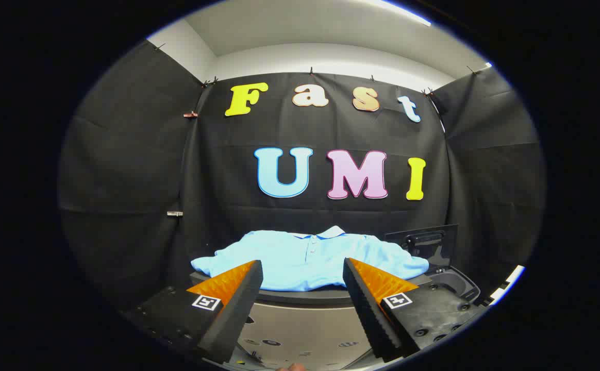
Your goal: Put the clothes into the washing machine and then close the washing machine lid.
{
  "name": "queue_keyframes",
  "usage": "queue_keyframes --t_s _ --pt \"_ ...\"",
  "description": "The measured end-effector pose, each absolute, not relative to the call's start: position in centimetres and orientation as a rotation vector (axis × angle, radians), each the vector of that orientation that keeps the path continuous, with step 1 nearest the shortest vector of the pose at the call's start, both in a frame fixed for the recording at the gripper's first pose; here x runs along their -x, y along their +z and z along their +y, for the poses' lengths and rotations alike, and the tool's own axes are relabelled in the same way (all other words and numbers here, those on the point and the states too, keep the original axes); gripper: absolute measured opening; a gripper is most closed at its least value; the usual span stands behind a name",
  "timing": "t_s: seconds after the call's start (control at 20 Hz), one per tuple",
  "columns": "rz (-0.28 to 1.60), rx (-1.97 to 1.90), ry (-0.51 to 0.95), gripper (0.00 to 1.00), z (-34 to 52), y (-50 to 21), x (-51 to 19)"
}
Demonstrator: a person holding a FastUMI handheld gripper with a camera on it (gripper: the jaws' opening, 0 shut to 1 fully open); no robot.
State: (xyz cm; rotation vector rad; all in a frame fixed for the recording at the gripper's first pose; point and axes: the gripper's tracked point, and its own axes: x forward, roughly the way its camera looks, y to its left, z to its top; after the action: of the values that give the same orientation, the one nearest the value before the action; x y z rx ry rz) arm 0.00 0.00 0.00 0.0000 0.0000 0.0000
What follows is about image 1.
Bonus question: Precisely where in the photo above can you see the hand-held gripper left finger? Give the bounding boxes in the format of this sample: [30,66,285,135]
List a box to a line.
[125,259,264,365]

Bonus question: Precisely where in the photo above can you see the light blue polo shirt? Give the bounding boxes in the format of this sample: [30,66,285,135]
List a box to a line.
[191,226,429,292]

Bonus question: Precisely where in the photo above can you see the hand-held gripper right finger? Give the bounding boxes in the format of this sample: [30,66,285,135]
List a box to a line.
[342,258,486,362]

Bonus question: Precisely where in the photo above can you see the dark glass washing machine lid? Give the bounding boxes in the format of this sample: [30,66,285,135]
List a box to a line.
[385,224,458,268]

